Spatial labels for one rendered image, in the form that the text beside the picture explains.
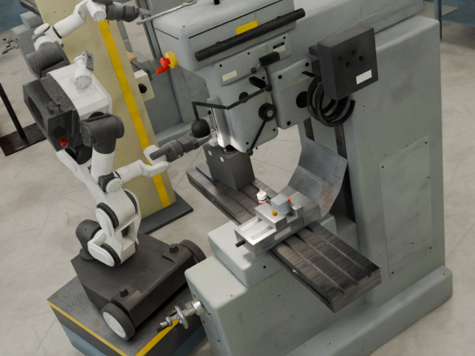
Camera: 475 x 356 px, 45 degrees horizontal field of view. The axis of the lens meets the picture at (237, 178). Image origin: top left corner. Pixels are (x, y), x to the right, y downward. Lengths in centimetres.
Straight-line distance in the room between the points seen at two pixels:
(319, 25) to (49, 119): 111
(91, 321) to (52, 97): 130
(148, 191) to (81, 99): 202
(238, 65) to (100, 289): 149
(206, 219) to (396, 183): 189
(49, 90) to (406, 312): 204
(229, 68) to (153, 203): 242
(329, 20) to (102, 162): 107
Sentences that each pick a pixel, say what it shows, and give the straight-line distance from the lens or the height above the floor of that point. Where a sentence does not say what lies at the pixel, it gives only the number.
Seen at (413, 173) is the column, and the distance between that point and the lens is 278.
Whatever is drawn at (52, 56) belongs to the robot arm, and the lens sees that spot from 258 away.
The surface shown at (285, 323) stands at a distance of 283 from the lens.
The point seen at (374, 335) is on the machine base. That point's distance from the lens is 308.
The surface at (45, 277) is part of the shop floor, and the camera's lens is 435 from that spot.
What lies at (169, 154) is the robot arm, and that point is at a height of 121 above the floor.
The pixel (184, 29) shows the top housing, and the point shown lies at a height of 189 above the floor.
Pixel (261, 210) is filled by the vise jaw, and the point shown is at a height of 104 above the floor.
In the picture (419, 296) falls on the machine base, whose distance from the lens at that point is 318.
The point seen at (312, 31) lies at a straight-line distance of 230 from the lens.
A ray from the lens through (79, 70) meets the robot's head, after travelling 237.
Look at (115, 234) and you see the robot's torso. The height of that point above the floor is 90.
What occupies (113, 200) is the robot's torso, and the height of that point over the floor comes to 107.
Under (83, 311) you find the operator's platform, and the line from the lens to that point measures 329.
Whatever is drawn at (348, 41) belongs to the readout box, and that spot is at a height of 172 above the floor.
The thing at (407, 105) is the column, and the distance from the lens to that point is 259.
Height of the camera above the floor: 249
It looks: 33 degrees down
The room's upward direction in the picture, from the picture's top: 15 degrees counter-clockwise
